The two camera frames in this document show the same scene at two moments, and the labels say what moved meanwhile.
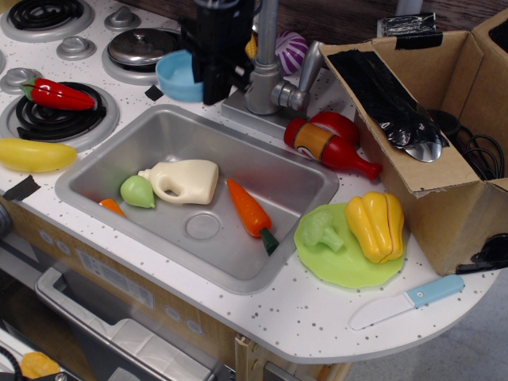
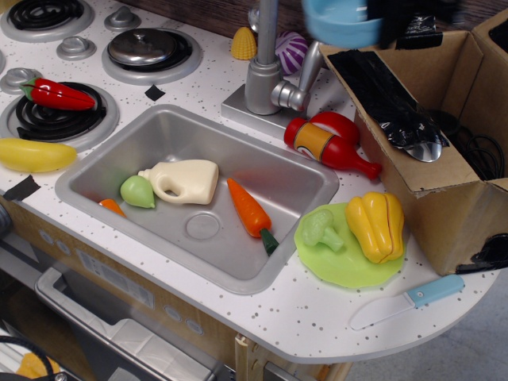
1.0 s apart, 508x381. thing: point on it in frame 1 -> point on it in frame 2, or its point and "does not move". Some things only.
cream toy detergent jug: x=197 y=180 does not move
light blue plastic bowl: x=175 y=74 -> x=341 y=24
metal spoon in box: x=426 y=152 does not move
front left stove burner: x=22 y=117 does not move
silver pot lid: x=141 y=47 does not move
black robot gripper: x=219 y=36 -> x=391 y=9
